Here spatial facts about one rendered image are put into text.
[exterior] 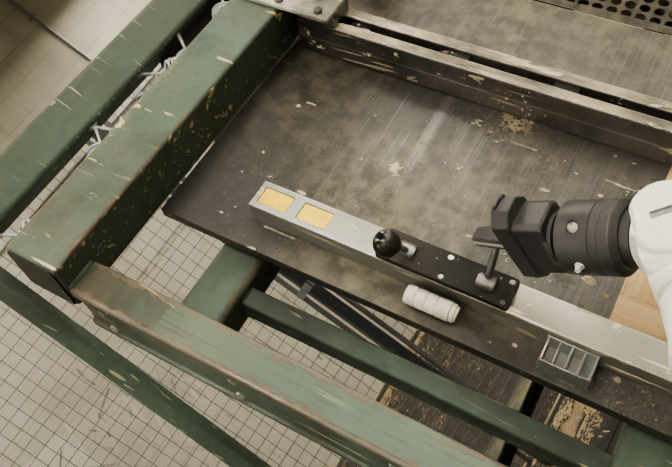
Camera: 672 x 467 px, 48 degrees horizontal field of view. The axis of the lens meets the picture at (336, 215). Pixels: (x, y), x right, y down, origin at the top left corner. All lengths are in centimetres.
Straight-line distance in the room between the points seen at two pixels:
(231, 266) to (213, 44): 39
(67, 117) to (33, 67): 444
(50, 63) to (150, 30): 433
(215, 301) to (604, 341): 56
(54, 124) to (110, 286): 69
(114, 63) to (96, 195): 71
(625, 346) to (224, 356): 52
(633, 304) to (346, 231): 41
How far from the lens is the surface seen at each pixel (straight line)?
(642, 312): 110
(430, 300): 106
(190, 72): 130
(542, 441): 108
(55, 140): 175
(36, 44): 628
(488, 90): 128
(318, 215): 114
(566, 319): 105
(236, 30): 136
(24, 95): 612
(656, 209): 83
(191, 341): 106
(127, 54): 186
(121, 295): 113
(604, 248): 86
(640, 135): 125
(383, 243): 96
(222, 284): 119
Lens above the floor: 172
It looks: 6 degrees down
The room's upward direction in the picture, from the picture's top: 53 degrees counter-clockwise
